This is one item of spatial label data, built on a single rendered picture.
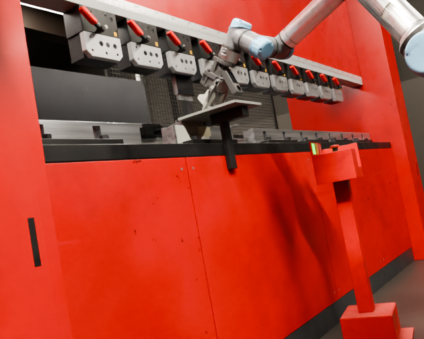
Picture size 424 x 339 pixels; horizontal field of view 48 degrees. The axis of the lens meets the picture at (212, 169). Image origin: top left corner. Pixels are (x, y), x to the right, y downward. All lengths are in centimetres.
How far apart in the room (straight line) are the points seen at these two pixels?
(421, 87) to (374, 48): 188
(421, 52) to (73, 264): 101
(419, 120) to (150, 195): 448
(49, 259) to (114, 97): 139
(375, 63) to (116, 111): 217
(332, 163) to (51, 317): 128
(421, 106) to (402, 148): 194
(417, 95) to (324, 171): 375
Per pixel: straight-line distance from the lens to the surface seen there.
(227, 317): 167
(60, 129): 142
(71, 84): 220
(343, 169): 197
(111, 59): 161
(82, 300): 124
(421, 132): 562
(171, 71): 185
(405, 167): 374
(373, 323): 205
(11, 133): 106
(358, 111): 384
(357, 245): 206
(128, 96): 242
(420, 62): 136
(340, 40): 363
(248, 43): 172
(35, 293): 105
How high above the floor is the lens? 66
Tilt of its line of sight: 4 degrees up
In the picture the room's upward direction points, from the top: 10 degrees counter-clockwise
